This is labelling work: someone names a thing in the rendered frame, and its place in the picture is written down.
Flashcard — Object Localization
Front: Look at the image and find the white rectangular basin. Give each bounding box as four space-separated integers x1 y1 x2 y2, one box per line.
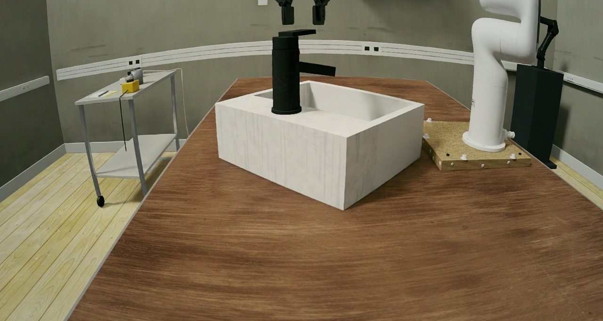
215 81 424 210

